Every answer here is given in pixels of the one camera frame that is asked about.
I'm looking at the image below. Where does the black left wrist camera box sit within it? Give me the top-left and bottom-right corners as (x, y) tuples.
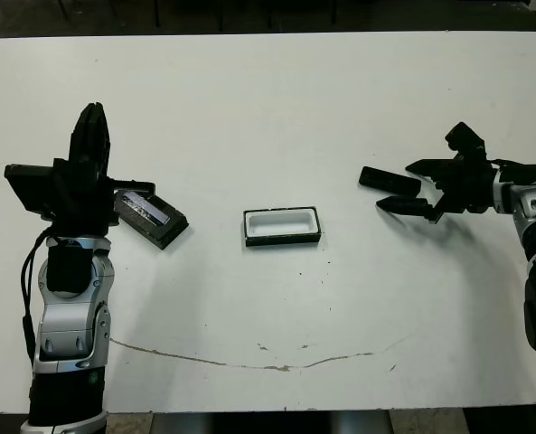
(4, 164), (61, 214)

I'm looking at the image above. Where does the black box lid with window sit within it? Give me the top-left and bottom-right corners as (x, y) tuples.
(113, 188), (191, 251)

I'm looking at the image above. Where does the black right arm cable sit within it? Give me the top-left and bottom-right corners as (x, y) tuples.
(486, 156), (536, 175)

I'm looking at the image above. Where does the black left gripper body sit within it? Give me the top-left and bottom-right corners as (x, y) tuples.
(41, 157), (156, 239)

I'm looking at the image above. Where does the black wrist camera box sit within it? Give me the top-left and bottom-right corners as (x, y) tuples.
(445, 120), (484, 157)
(4, 164), (61, 214)

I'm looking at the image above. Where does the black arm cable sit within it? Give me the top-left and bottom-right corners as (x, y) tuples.
(486, 156), (536, 175)
(20, 225), (54, 363)

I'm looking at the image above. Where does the silver right robot leg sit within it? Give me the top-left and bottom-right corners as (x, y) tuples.
(334, 410), (391, 434)

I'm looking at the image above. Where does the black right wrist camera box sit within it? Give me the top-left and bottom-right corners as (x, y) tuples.
(445, 120), (484, 157)

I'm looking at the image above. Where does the black box base white insert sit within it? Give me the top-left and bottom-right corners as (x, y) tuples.
(242, 204), (323, 249)

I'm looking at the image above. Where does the silver robot leg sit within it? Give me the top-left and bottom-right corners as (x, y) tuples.
(152, 413), (211, 434)
(334, 410), (391, 434)

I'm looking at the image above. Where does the small black camera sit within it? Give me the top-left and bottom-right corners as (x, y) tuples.
(358, 165), (423, 197)

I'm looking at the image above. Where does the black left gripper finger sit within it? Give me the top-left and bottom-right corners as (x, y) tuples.
(70, 102), (98, 165)
(96, 102), (112, 178)

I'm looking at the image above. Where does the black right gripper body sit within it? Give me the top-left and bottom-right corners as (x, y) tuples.
(428, 151), (497, 223)

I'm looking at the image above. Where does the silver left robot leg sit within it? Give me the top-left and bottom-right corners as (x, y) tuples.
(152, 413), (211, 434)

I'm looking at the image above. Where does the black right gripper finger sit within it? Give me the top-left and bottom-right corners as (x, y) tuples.
(405, 157), (458, 178)
(375, 195), (434, 222)

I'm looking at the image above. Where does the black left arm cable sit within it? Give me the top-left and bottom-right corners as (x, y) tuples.
(20, 225), (54, 363)

